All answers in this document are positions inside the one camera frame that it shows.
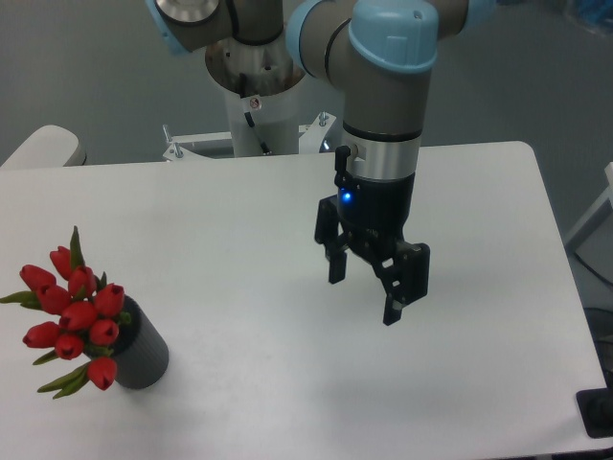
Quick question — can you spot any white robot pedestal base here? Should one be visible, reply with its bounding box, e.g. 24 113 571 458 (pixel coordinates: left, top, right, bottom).
163 35 342 162

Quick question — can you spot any blue items top right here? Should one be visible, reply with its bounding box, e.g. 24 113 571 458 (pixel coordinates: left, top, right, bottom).
564 0 612 36

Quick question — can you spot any white chair armrest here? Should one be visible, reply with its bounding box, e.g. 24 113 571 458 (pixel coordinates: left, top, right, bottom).
1 125 87 171

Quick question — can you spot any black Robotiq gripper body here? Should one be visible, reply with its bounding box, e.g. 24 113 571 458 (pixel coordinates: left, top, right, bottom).
334 172 415 267

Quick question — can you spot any red tulip bouquet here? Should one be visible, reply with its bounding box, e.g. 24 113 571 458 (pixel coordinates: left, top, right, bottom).
1 227 136 400

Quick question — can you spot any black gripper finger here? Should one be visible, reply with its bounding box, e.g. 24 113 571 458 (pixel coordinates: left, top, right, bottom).
314 195 348 284
372 239 430 326

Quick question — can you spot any black device at table edge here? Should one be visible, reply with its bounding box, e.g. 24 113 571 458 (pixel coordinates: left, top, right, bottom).
576 388 612 439

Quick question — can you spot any dark grey ribbed vase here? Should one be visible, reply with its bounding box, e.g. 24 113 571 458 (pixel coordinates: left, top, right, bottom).
111 296 170 390

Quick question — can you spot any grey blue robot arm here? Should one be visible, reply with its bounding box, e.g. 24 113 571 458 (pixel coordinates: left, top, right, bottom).
148 1 496 325

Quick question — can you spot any white furniture leg right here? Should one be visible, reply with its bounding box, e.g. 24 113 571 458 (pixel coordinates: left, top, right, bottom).
563 163 612 253

